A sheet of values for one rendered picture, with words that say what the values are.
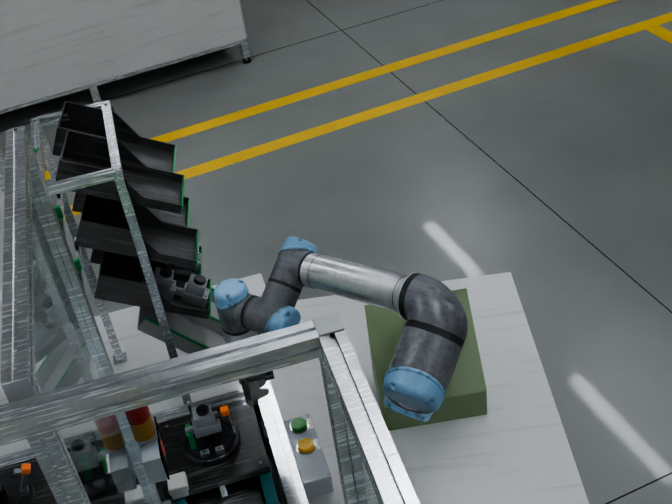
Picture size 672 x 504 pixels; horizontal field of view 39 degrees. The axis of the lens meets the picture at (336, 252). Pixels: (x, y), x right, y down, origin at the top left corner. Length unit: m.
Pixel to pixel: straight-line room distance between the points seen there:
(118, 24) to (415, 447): 4.08
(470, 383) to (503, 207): 2.32
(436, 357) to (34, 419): 0.89
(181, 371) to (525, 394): 1.59
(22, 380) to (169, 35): 5.06
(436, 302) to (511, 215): 2.84
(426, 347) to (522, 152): 3.37
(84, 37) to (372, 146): 1.90
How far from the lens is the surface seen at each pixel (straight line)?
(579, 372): 3.81
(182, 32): 6.09
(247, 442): 2.34
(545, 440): 2.43
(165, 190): 2.23
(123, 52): 6.04
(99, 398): 1.05
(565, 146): 5.11
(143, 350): 2.83
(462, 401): 2.42
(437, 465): 2.37
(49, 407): 1.06
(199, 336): 2.51
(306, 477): 2.26
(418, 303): 1.79
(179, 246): 2.31
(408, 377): 1.75
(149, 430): 2.00
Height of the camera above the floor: 2.69
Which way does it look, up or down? 37 degrees down
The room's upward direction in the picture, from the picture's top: 8 degrees counter-clockwise
